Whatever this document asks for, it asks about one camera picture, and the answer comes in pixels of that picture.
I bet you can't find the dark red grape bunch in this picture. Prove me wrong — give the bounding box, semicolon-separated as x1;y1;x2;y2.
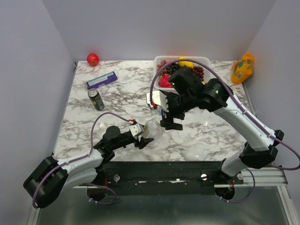
190;66;204;81

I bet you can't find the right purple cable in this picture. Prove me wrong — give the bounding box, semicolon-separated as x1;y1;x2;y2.
150;58;300;170

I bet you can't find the purple rectangular box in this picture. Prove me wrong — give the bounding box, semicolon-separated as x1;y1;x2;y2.
85;71;118;90

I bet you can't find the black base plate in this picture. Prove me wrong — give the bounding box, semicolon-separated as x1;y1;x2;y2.
92;161;243;195

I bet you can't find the black drink can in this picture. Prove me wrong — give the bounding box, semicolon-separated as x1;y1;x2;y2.
88;89;105;111

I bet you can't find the blue small water bottle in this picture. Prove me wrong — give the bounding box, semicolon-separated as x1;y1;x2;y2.
157;106;165;117

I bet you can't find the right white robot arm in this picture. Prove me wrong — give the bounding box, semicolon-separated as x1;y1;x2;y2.
161;68;284;184

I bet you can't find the black grape bunch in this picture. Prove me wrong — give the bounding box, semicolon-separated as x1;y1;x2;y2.
165;63;180;74

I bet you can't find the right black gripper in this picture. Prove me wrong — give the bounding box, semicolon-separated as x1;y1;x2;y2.
159;91;196;131

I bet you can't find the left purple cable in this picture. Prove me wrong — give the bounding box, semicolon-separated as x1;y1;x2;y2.
32;112;136;209

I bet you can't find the purple cable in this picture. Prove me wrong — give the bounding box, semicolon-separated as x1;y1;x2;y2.
150;58;300;170
32;112;136;209

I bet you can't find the yellow lemon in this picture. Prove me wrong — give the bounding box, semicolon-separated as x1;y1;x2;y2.
177;61;194;68

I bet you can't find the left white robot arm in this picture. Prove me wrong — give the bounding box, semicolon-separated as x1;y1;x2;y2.
23;122;154;209

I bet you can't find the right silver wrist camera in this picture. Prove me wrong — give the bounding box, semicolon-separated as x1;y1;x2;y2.
146;90;169;112

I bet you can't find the white plastic fruit basket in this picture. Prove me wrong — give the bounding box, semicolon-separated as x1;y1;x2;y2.
153;55;215;94

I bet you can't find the red dragon fruit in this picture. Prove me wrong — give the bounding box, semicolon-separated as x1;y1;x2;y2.
159;74;173;88

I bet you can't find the orange snack bag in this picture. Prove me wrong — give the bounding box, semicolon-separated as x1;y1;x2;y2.
231;52;255;84

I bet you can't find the red apple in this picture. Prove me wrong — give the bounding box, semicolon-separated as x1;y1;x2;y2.
87;53;99;67

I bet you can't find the aluminium rail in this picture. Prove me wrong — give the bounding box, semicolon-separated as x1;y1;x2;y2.
214;164;288;188

